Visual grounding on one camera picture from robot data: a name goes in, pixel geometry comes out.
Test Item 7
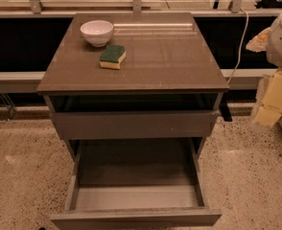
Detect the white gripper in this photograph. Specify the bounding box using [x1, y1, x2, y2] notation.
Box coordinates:
[246, 28, 282, 127]

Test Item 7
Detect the grey drawer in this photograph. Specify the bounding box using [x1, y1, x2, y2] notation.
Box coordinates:
[45, 93, 221, 140]
[51, 138, 222, 230]

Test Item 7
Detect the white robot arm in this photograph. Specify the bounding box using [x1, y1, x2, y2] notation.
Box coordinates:
[246, 12, 282, 127]

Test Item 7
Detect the grey top drawer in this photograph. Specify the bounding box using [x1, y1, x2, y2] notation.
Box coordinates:
[45, 93, 221, 140]

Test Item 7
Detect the grey drawer cabinet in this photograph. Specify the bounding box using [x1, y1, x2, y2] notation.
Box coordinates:
[37, 12, 229, 150]

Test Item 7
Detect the green yellow sponge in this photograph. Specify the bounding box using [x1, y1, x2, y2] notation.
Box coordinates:
[100, 44, 126, 70]

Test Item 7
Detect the white ceramic bowl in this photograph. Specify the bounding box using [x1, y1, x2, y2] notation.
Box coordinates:
[80, 20, 114, 47]

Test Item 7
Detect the white cable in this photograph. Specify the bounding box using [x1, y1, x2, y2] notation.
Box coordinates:
[225, 8, 250, 85]

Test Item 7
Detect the grey metal rail barrier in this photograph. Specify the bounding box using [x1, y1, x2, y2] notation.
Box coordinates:
[0, 0, 282, 94]

